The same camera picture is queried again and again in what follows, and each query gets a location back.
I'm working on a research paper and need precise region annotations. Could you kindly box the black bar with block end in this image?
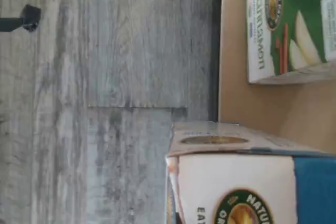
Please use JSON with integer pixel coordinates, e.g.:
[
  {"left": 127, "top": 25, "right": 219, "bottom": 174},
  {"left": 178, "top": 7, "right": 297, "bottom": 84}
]
[{"left": 0, "top": 4, "right": 42, "bottom": 33}]

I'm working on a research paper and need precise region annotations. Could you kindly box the blue flax plus oatmeal box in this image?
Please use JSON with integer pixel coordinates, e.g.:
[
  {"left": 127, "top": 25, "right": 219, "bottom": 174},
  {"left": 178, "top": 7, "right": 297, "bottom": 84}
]
[{"left": 164, "top": 121, "right": 336, "bottom": 224}]

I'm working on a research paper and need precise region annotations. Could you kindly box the wooden oatmeal shelf board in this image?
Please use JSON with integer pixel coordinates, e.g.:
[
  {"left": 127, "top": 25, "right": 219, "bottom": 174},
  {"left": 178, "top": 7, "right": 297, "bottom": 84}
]
[{"left": 217, "top": 0, "right": 336, "bottom": 156}]

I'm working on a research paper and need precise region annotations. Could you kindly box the green apple cinnamon oatmeal box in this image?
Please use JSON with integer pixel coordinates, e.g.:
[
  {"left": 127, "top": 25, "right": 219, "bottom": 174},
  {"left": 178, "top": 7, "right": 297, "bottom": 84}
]
[{"left": 246, "top": 0, "right": 336, "bottom": 85}]

